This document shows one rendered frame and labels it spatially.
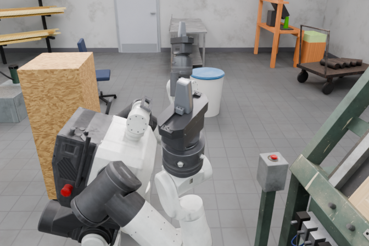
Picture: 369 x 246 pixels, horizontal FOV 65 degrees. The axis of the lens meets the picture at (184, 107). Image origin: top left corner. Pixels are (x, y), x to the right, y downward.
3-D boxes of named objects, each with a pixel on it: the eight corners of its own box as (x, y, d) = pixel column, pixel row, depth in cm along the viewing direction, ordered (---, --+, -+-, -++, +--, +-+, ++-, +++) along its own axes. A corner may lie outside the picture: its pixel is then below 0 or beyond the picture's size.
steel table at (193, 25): (200, 52, 772) (200, 14, 731) (205, 76, 590) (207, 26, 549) (172, 53, 771) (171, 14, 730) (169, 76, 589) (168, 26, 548)
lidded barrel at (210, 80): (221, 105, 456) (223, 67, 431) (223, 119, 410) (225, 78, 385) (189, 104, 459) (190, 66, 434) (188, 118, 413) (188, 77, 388)
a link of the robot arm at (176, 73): (200, 67, 117) (200, 95, 119) (178, 67, 123) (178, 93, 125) (185, 67, 108) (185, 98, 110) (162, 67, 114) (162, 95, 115)
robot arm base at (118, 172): (99, 240, 71) (64, 210, 69) (106, 216, 84) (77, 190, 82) (142, 196, 71) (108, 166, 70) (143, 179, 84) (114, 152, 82)
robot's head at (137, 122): (121, 136, 87) (129, 111, 84) (127, 121, 97) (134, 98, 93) (143, 142, 88) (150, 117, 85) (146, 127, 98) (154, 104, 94)
